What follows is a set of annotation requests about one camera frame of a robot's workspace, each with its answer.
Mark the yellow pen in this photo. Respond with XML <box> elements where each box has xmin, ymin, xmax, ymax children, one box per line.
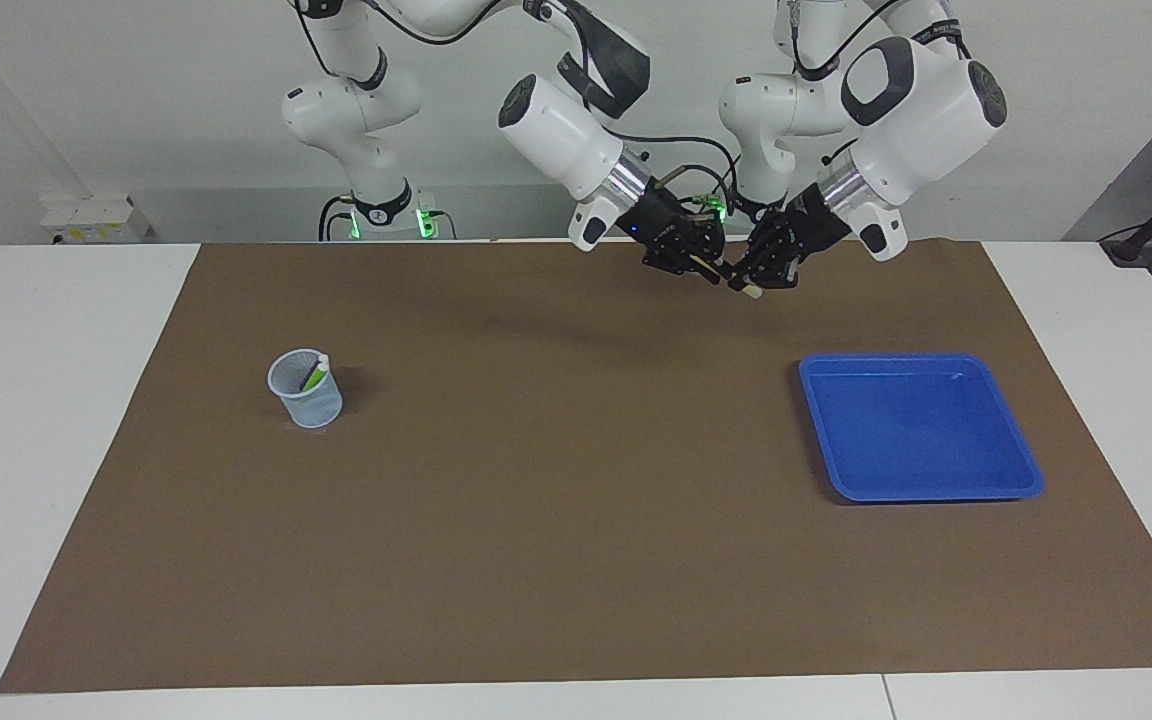
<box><xmin>693</xmin><ymin>257</ymin><xmax>763</xmax><ymax>301</ymax></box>

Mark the blue plastic tray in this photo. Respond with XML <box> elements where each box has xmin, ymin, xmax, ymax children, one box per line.
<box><xmin>798</xmin><ymin>352</ymin><xmax>1045</xmax><ymax>503</ymax></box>

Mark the brown table mat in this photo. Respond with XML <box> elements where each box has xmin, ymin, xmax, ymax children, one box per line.
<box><xmin>0</xmin><ymin>238</ymin><xmax>1152</xmax><ymax>695</ymax></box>

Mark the translucent light blue cup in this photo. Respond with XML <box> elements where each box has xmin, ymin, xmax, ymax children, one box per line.
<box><xmin>267</xmin><ymin>348</ymin><xmax>344</xmax><ymax>430</ymax></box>

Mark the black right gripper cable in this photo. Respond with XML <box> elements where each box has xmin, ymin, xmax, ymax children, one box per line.
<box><xmin>556</xmin><ymin>0</ymin><xmax>742</xmax><ymax>216</ymax></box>

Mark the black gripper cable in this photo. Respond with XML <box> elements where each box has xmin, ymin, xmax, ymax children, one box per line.
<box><xmin>556</xmin><ymin>0</ymin><xmax>742</xmax><ymax>216</ymax></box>
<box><xmin>791</xmin><ymin>0</ymin><xmax>897</xmax><ymax>166</ymax></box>

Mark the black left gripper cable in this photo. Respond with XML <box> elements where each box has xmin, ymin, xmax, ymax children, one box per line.
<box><xmin>791</xmin><ymin>0</ymin><xmax>897</xmax><ymax>166</ymax></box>

